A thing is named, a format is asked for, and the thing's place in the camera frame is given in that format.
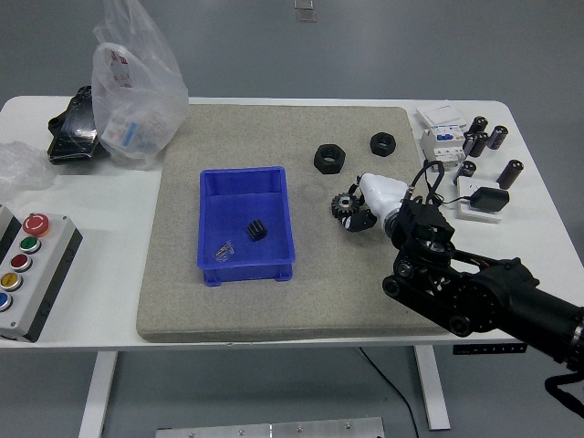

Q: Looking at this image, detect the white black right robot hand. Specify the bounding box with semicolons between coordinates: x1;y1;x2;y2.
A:
342;172;411;234

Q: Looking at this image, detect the large black gear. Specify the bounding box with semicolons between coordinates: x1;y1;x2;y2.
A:
328;192;360;223

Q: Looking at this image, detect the small black hex nut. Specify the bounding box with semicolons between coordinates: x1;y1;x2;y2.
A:
369;131;399;157

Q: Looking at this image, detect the small black gear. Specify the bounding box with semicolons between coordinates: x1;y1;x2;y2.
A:
245;219;268;242

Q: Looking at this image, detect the large black hex nut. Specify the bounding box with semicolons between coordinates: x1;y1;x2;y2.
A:
313;142;347;175

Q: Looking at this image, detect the blue plastic box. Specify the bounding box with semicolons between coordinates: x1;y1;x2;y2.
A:
196;166;297;287

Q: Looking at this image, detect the white blue carton box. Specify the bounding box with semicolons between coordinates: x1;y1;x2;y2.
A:
100;113;142;151

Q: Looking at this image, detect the grey push-button control box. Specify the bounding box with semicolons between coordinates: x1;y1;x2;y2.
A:
0;213;84;343

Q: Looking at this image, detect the white circuit breaker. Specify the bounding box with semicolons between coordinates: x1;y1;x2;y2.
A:
419;123;467;173

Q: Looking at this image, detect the white socket plate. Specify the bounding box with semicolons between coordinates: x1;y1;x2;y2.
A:
449;176;506;224

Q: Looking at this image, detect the black power adapter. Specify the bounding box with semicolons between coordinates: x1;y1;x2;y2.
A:
469;186;511;214

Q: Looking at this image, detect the grey-brown mat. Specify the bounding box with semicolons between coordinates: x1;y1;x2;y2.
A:
135;105;462;344

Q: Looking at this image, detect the small clear bag of screws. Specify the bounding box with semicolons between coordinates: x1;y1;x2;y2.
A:
213;239;238;262

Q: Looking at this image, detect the black table control panel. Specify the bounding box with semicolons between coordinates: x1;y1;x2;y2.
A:
452;344;528;356

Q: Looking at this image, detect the white table leg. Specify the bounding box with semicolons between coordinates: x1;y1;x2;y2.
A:
78;350;119;438
412;345;453;431

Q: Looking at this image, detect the silver metal plate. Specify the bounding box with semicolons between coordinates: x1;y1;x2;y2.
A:
155;416;385;438

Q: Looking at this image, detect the large clear plastic bag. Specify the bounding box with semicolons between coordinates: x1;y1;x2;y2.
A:
90;0;190;172

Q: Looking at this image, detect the black part in plastic wrap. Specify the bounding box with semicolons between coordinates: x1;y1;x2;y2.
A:
47;85;110;165

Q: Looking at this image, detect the crumpled clear plastic wrap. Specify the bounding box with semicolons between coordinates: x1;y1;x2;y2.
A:
0;141;56;202

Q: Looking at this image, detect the black cable under table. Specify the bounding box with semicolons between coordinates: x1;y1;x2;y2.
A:
358;347;419;438

